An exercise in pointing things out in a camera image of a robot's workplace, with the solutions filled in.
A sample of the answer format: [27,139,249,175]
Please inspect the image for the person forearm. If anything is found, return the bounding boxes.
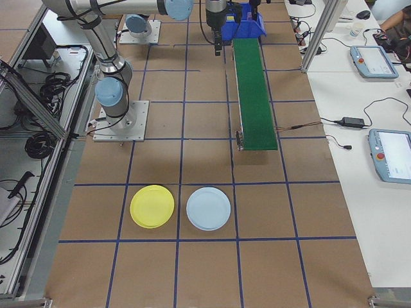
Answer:
[380,8,411,33]

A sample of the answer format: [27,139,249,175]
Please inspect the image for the light blue round plate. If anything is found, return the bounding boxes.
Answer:
[186,187,232,232]

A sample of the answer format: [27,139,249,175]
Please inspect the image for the yellow round plate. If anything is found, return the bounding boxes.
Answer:
[129,185,176,229]

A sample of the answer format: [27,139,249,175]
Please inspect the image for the blue plastic storage bin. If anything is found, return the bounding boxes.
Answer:
[221,2,268,40]

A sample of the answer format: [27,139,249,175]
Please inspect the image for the green conveyor belt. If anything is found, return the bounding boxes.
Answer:
[231,37,279,152]

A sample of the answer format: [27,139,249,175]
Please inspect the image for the blue grey teach pendant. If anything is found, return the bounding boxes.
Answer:
[367,128,411,185]
[349,44,400,80]

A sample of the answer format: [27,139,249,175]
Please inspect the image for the black power adapter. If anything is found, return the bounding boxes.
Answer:
[333,116,367,129]

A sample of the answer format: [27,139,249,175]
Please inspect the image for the black control box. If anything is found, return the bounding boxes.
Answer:
[21,22,58,62]

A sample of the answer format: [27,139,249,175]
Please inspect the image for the white side table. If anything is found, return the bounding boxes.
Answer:
[284,0,411,289]

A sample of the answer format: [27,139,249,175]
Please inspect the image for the black handheld tool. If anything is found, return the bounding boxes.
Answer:
[8,171,35,199]

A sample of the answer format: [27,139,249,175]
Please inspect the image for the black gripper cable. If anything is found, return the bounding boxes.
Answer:
[198,0,215,45]

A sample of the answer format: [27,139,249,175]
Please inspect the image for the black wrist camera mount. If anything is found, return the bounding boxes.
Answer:
[224,2,244,24]

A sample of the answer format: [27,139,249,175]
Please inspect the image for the black cable bundle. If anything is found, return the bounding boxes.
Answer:
[290,14,328,55]

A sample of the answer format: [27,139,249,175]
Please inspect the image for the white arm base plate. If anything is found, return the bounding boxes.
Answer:
[119,20,161,45]
[92,100,150,142]

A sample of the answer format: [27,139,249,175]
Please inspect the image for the aluminium upright post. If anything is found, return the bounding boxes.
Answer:
[300,0,341,73]

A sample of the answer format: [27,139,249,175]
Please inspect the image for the red black conveyor wires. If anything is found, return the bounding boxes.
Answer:
[275,123,322,132]

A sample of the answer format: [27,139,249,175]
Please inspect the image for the black barrel plug cable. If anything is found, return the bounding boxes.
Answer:
[326,134,353,151]

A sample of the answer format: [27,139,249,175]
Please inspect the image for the black cable coil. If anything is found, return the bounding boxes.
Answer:
[24,130,58,160]
[39,72,80,101]

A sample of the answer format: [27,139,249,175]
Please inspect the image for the metal V-shaped frame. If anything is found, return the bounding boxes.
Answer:
[0,0,97,302]

